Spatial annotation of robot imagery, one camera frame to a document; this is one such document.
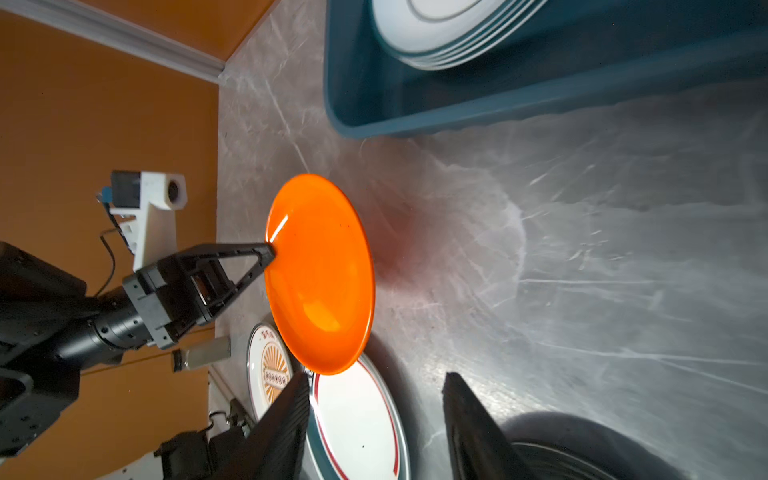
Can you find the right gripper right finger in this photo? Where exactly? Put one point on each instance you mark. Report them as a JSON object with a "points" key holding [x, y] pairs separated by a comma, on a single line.
{"points": [[477, 447]]}

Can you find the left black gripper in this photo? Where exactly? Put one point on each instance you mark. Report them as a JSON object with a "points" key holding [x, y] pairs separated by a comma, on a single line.
{"points": [[191, 288]]}

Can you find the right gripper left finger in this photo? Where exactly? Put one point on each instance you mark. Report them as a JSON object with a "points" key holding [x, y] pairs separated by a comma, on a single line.
{"points": [[275, 448]]}

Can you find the orange plastic plate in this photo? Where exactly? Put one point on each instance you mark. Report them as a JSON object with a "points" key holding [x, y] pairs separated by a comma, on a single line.
{"points": [[321, 284]]}

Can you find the white flower plate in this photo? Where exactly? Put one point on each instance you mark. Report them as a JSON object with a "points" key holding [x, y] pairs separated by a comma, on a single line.
{"points": [[440, 35]]}

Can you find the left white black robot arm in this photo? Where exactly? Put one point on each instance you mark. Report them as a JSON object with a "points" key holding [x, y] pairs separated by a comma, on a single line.
{"points": [[51, 330]]}

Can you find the teal plastic bin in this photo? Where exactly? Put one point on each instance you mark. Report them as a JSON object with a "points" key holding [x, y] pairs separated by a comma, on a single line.
{"points": [[570, 55]]}

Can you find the black plate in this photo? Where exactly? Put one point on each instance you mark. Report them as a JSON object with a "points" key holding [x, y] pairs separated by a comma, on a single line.
{"points": [[556, 445]]}

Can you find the large orange sunburst plate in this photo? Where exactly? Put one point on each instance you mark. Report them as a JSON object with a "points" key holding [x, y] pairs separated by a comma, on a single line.
{"points": [[269, 368]]}

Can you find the white plate dark green rim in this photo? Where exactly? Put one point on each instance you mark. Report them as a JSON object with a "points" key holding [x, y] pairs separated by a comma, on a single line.
{"points": [[355, 430]]}

